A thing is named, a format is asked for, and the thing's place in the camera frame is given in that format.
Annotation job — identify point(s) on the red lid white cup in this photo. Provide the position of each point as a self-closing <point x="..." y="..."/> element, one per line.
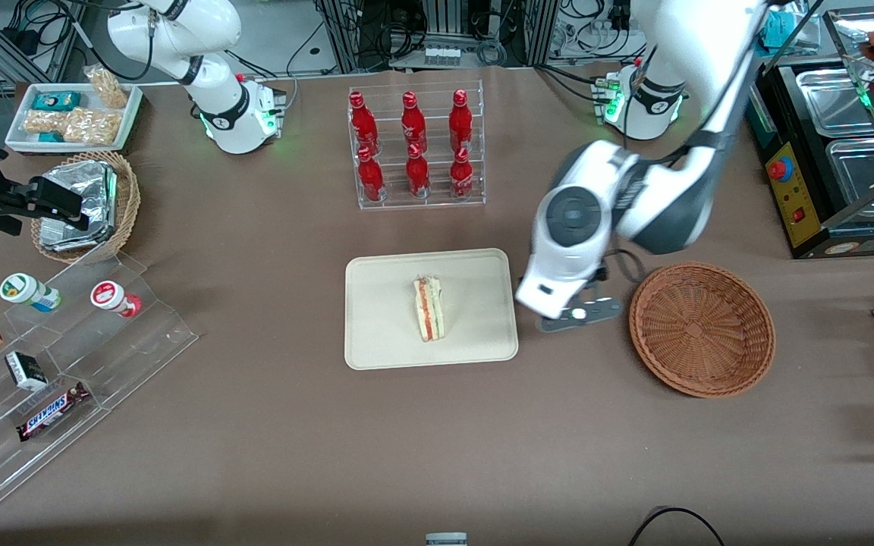
<point x="112" y="297"/>

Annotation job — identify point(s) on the red emergency stop button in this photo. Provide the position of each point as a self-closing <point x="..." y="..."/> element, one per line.
<point x="781" y="168"/>

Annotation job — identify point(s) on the clear acrylic bottle rack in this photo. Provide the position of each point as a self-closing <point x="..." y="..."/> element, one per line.
<point x="437" y="199"/>

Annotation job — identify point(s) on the snickers chocolate bar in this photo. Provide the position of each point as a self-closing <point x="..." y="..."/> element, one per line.
<point x="51" y="411"/>

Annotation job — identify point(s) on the small black white box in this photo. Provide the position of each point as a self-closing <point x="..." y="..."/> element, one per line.
<point x="26" y="371"/>

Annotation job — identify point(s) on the clear bag of peanuts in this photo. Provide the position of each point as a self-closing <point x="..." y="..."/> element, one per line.
<point x="108" y="87"/>
<point x="94" y="126"/>
<point x="44" y="121"/>

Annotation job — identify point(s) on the grey white small object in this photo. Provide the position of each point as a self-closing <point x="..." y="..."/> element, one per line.
<point x="446" y="539"/>

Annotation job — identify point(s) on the black food warmer cabinet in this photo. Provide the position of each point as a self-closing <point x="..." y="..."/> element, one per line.
<point x="809" y="189"/>

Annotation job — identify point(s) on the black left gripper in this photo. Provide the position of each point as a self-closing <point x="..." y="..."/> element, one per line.
<point x="602" y="274"/>

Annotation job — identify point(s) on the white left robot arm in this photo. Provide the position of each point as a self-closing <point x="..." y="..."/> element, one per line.
<point x="680" y="45"/>

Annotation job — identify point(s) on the light tan wicker basket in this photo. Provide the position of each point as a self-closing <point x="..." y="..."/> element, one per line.
<point x="127" y="197"/>

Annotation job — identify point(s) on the silver foil wrapped pack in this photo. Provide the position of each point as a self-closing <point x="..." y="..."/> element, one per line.
<point x="73" y="239"/>
<point x="84" y="186"/>

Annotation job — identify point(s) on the red cola bottle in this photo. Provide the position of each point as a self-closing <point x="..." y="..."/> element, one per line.
<point x="460" y="121"/>
<point x="363" y="125"/>
<point x="461" y="176"/>
<point x="413" y="123"/>
<point x="370" y="178"/>
<point x="417" y="174"/>

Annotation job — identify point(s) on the teal snack box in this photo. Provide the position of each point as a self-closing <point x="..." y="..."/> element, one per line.
<point x="56" y="100"/>

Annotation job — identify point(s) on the white power strip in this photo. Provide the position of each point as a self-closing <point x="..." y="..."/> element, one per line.
<point x="441" y="54"/>

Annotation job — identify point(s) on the beige plastic tray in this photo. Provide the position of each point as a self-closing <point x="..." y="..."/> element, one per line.
<point x="384" y="318"/>

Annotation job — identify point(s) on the white rectangular snack tray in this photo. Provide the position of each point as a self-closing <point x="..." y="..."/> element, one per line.
<point x="133" y="114"/>

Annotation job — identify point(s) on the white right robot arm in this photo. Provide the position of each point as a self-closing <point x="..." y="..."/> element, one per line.
<point x="179" y="30"/>

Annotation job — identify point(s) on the teal cloth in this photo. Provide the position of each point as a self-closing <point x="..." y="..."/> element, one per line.
<point x="778" y="32"/>

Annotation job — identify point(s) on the clear acrylic stepped shelf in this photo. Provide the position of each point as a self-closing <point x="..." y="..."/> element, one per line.
<point x="118" y="356"/>

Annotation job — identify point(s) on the brown round wicker basket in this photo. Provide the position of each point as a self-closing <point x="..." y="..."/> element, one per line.
<point x="699" y="330"/>

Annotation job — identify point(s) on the small teal packet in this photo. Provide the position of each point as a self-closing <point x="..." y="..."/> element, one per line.
<point x="50" y="137"/>

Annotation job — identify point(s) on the triangular sandwich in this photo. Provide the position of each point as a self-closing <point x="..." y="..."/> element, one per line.
<point x="429" y="309"/>

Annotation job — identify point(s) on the green lid white cup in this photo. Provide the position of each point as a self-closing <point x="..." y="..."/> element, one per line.
<point x="23" y="291"/>

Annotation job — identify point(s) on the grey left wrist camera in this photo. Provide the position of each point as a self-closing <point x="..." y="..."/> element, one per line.
<point x="600" y="311"/>

